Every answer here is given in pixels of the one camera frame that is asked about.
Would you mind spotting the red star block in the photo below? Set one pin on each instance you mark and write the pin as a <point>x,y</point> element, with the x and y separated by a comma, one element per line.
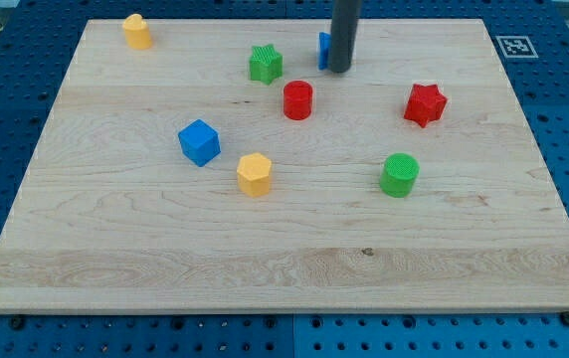
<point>425,104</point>

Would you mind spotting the blue triangle block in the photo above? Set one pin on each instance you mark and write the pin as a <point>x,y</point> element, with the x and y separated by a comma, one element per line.
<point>324,40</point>

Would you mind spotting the green cylinder block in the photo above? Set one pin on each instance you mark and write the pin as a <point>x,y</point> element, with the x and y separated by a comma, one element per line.
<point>399,174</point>

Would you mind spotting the green star block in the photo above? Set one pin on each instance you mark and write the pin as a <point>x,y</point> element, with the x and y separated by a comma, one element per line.
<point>265,64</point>

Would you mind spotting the white fiducial marker tag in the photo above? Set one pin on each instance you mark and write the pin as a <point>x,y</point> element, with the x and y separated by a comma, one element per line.
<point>516,47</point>

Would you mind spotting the black bolt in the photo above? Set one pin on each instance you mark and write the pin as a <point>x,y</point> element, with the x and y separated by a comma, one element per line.
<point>564,318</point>
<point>17,322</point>

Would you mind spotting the black bolt front right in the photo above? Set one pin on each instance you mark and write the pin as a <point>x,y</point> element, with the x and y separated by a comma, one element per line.
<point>564,318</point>

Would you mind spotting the yellow hexagon block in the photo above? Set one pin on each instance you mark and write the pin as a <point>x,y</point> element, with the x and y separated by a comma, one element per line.
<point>254,174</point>

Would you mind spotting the yellow heart block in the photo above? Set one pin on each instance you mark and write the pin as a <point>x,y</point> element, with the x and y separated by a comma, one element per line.
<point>136,32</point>

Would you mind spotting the blue cube block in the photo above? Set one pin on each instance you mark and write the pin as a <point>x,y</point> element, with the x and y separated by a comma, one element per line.
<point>199,142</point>

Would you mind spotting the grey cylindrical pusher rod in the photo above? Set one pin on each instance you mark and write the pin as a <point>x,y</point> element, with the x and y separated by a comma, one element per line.
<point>343,29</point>

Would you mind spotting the black bolt front left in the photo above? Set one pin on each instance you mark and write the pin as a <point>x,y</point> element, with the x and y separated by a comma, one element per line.
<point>17,322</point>

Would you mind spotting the red cylinder block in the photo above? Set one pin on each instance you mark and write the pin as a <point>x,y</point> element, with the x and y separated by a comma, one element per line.
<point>298,97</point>

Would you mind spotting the wooden board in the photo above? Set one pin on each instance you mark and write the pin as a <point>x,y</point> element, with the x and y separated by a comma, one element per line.
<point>113,218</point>

